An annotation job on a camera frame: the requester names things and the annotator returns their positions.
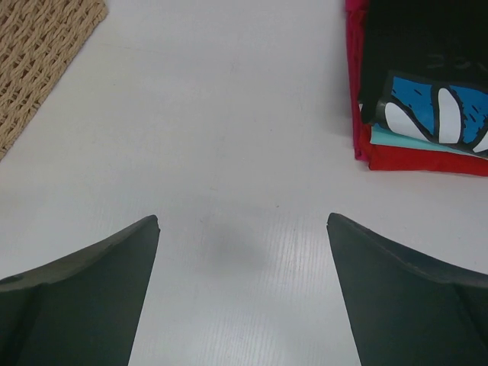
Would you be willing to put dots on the magenta folded t-shirt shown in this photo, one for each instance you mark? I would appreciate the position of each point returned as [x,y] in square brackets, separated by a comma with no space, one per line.
[356,13]

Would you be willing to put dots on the red folded t-shirt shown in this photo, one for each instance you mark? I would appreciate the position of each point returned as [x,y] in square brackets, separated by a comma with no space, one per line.
[390,158]

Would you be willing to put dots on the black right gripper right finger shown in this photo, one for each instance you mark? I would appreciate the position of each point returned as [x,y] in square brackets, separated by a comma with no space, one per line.
[406,307]

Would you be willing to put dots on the light teal folded t-shirt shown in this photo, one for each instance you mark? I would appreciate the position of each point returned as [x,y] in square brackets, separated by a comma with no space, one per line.
[384,137]

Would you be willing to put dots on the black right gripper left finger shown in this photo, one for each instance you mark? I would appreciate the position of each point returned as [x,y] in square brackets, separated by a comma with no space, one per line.
[83,308]

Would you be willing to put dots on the black folded printed t-shirt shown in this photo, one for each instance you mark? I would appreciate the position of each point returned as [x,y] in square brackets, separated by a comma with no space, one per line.
[424,71]

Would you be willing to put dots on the woven wicker basket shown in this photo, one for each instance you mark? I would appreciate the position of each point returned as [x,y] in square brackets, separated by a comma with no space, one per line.
[39,39]

